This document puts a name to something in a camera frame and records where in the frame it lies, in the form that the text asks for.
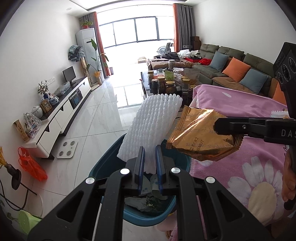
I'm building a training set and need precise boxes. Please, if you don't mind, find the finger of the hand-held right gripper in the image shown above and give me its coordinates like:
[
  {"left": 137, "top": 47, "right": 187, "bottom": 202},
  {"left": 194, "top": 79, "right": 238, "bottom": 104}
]
[{"left": 214, "top": 117, "right": 266, "bottom": 139}]

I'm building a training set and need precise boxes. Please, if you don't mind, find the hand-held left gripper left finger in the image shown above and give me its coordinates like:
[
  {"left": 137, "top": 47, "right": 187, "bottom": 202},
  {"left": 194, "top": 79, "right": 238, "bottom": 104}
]
[{"left": 27, "top": 146, "right": 146, "bottom": 241}]

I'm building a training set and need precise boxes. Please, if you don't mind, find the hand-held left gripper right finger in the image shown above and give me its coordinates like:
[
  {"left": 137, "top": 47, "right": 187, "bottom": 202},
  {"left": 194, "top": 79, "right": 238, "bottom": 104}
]
[{"left": 155, "top": 146, "right": 272, "bottom": 241}]

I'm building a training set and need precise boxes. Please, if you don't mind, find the blue trash bin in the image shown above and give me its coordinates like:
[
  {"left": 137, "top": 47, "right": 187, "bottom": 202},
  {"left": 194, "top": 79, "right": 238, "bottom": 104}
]
[{"left": 88, "top": 133, "right": 192, "bottom": 224}]

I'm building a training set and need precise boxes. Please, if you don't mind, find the gold foil wrapper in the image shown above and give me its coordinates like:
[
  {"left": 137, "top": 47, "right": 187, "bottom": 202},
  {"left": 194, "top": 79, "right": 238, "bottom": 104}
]
[{"left": 166, "top": 105, "right": 243, "bottom": 162}]

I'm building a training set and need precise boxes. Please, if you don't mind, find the white foam fruit net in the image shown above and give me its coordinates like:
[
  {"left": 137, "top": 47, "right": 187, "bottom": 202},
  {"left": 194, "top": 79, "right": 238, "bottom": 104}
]
[{"left": 117, "top": 94, "right": 183, "bottom": 174}]

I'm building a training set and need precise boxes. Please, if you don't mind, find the person's right hand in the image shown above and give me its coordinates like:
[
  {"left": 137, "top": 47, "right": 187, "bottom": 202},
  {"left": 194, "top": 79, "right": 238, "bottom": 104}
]
[{"left": 282, "top": 148, "right": 296, "bottom": 204}]

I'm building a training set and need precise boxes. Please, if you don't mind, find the orange cushion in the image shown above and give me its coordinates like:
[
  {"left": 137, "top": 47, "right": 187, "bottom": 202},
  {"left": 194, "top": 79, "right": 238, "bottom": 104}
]
[
  {"left": 272, "top": 88, "right": 287, "bottom": 106},
  {"left": 222, "top": 57, "right": 251, "bottom": 82}
]

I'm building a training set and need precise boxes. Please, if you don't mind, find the blue dotted paper cup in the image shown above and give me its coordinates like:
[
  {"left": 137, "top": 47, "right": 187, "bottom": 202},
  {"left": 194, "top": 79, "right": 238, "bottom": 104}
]
[{"left": 150, "top": 174, "right": 168, "bottom": 200}]

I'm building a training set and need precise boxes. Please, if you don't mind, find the pink floral blanket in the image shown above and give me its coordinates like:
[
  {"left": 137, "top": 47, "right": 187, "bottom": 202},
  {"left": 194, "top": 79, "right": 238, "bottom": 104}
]
[{"left": 190, "top": 85, "right": 296, "bottom": 241}]

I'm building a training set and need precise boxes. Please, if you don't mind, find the green silver wrapper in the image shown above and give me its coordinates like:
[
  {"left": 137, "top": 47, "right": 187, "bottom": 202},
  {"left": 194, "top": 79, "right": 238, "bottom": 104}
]
[{"left": 125, "top": 196, "right": 168, "bottom": 212}]

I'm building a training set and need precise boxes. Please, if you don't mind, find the blue cushion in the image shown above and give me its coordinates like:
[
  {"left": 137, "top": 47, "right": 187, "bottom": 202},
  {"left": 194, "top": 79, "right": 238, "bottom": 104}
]
[
  {"left": 239, "top": 68, "right": 269, "bottom": 94},
  {"left": 209, "top": 51, "right": 229, "bottom": 72}
]

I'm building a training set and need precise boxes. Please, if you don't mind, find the green sofa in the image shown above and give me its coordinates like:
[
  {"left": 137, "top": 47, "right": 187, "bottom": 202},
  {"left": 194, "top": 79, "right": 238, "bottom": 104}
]
[{"left": 192, "top": 43, "right": 287, "bottom": 99}]

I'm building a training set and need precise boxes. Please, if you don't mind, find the brown paper bag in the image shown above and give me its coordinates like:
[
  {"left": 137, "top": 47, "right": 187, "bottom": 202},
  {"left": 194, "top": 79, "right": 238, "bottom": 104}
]
[{"left": 184, "top": 68, "right": 200, "bottom": 85}]

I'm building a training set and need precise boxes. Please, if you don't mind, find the white bathroom scale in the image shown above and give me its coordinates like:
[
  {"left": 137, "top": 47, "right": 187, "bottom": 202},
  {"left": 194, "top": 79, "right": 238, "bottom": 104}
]
[{"left": 57, "top": 141, "right": 78, "bottom": 159}]

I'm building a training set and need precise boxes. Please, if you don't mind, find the group of glass jars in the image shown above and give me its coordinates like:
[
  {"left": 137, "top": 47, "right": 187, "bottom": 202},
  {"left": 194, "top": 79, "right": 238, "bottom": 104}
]
[{"left": 148, "top": 71, "right": 197, "bottom": 96}]

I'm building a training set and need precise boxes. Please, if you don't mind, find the white clothes pile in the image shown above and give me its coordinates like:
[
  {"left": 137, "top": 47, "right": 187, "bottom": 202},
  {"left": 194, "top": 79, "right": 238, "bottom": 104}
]
[{"left": 178, "top": 50, "right": 200, "bottom": 58}]

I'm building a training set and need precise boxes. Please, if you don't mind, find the black glass coffee table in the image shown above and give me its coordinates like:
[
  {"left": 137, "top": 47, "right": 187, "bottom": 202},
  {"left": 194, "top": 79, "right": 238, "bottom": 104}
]
[{"left": 141, "top": 70, "right": 197, "bottom": 109}]

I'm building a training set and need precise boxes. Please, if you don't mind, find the stack of brown boxes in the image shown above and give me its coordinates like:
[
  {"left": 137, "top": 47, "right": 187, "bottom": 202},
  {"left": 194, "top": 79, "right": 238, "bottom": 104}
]
[{"left": 190, "top": 36, "right": 201, "bottom": 50}]

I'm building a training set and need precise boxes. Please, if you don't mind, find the white black TV cabinet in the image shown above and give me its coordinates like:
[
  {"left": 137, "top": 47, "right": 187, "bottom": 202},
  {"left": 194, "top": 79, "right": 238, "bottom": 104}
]
[{"left": 25, "top": 76, "right": 92, "bottom": 160}]

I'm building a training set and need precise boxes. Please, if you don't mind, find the tall plant yellow pot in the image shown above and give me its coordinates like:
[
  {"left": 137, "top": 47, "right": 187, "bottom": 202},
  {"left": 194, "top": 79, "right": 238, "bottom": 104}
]
[{"left": 87, "top": 38, "right": 109, "bottom": 85}]

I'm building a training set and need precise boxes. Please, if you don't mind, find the orange plastic bag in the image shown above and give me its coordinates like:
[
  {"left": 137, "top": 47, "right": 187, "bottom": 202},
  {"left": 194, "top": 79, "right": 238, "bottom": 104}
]
[{"left": 18, "top": 147, "right": 48, "bottom": 181}]

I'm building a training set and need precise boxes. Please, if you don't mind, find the clear plastic bag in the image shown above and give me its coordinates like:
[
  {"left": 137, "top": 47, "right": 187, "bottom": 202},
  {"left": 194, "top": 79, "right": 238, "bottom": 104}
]
[{"left": 54, "top": 82, "right": 71, "bottom": 96}]

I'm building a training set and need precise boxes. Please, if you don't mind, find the grey orange curtain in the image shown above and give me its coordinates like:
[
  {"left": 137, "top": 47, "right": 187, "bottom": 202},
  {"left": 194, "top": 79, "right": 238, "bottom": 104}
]
[
  {"left": 172, "top": 3, "right": 197, "bottom": 52},
  {"left": 81, "top": 11, "right": 111, "bottom": 78}
]

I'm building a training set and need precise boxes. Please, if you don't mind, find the clear bag of small items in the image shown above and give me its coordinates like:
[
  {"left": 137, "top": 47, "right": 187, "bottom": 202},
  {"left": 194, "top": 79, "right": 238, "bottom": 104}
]
[{"left": 24, "top": 112, "right": 43, "bottom": 139}]

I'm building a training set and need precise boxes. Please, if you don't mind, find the white ceramic jar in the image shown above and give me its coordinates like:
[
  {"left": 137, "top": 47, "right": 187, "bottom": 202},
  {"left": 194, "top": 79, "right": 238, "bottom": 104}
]
[{"left": 31, "top": 105, "right": 43, "bottom": 119}]

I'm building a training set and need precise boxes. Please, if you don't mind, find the black monitor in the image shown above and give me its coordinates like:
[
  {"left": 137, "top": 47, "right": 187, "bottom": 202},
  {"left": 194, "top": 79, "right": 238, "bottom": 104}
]
[{"left": 62, "top": 66, "right": 77, "bottom": 84}]

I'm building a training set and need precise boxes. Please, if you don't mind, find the blue vase with branches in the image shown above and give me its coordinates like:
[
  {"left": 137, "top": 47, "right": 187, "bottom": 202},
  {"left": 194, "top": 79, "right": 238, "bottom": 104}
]
[{"left": 37, "top": 80, "right": 50, "bottom": 100}]

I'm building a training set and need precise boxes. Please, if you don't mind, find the green plastic basket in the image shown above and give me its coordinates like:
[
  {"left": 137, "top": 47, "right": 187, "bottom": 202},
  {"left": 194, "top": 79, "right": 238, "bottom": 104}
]
[{"left": 18, "top": 210, "right": 43, "bottom": 234}]

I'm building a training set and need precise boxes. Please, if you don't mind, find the yellow printed box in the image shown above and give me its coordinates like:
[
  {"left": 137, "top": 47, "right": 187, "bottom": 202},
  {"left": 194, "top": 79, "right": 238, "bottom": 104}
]
[{"left": 13, "top": 119, "right": 29, "bottom": 142}]

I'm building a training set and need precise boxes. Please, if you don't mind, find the cloth-covered stand fan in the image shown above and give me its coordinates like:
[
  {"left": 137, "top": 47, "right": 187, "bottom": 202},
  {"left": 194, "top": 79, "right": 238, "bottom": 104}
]
[{"left": 68, "top": 45, "right": 90, "bottom": 79}]

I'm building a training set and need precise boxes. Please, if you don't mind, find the large window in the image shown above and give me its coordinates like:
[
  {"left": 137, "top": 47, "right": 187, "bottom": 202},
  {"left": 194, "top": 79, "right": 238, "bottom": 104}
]
[{"left": 111, "top": 16, "right": 176, "bottom": 48}]

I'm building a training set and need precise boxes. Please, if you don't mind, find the white standing air conditioner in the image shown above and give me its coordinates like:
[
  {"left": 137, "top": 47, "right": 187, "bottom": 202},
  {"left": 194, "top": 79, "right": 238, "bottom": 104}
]
[{"left": 75, "top": 28, "right": 100, "bottom": 79}]

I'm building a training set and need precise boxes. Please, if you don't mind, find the picture frame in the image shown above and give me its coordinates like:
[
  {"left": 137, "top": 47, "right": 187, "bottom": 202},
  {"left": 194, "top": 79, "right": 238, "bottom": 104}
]
[{"left": 40, "top": 98, "right": 52, "bottom": 113}]

